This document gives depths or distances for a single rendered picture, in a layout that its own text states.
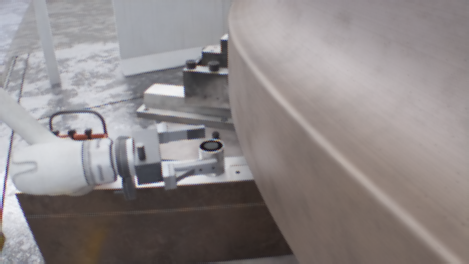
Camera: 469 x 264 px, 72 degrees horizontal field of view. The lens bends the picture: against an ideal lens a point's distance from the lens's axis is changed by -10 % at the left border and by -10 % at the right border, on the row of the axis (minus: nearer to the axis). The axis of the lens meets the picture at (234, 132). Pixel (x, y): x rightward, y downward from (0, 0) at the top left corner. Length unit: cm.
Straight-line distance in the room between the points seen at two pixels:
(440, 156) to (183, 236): 98
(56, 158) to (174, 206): 57
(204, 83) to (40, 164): 147
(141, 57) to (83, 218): 312
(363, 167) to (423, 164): 7
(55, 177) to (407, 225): 58
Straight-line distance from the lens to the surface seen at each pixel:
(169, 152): 199
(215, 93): 206
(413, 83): 52
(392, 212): 41
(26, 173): 73
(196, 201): 117
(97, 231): 130
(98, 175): 71
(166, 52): 427
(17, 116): 90
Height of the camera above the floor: 137
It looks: 30 degrees down
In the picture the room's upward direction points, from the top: 1 degrees counter-clockwise
